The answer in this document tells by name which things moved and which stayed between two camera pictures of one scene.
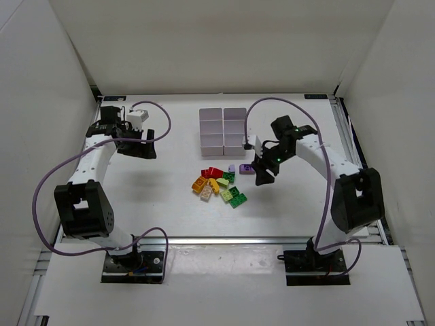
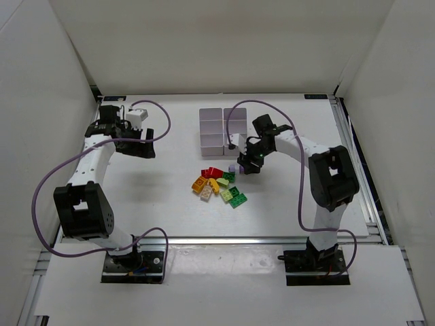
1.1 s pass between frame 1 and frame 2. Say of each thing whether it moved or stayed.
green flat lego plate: stayed
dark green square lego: stayed
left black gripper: stayed
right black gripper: moved
